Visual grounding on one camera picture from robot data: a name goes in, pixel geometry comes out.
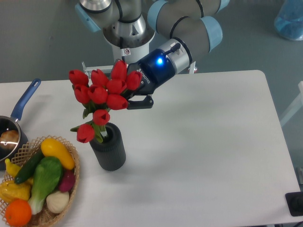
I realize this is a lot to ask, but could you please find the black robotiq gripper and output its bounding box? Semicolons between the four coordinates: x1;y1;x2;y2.
114;49;176;110

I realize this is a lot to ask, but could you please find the red tulip bouquet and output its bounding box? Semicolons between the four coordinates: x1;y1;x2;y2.
69;63;142;143

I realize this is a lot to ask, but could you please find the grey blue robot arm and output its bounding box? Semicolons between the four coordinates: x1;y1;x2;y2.
75;0;228;109

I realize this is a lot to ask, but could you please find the dark grey ribbed vase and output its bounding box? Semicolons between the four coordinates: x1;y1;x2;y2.
89;123;126;171

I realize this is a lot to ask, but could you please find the yellow squash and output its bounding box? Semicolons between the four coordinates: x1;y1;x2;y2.
41;138;75;170

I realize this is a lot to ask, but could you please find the purple red radish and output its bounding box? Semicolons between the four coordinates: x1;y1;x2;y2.
58;170;76;192

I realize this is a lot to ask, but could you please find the green bok choy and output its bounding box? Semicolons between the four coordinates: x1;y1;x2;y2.
28;157;63;215

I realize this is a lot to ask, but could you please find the brown bread roll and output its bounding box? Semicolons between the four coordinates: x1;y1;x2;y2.
0;130;19;150

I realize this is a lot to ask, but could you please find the dark green cucumber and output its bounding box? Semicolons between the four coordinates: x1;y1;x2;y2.
14;150;44;184

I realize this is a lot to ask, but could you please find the white garlic bulb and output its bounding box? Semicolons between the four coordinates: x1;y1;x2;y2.
46;191;69;214

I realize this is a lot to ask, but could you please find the small yellow banana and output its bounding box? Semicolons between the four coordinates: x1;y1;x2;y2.
5;158;21;177

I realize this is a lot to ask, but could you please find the yellow corn cob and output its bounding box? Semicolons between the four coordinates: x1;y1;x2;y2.
0;180;31;203

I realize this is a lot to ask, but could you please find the orange fruit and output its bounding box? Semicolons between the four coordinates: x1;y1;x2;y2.
5;199;32;227

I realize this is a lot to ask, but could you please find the black device at edge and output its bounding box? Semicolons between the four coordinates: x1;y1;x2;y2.
285;192;303;217

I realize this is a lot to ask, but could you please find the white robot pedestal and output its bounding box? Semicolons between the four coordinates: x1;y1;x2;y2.
81;14;166;79

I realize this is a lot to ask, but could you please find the blue handled saucepan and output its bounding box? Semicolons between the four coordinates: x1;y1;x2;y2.
0;79;41;171

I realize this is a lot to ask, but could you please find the white table leg frame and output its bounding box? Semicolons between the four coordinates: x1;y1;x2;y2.
279;81;303;127

